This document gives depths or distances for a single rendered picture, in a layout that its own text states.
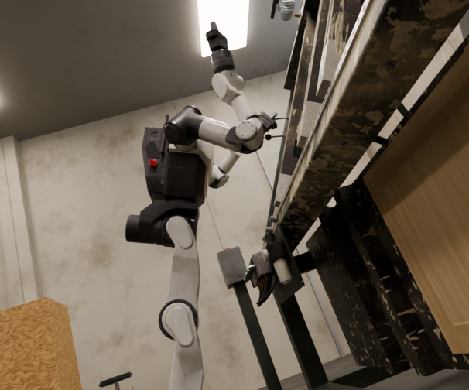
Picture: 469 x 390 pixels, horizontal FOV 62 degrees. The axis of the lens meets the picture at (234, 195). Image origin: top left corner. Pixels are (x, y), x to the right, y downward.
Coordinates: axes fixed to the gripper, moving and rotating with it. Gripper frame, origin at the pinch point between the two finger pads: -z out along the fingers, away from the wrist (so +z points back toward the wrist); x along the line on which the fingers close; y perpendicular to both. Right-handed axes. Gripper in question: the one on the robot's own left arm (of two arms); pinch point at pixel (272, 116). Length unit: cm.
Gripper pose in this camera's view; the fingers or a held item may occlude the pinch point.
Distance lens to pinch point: 226.4
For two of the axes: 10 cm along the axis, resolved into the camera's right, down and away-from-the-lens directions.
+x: 7.2, 6.6, -2.4
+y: 0.5, -3.9, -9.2
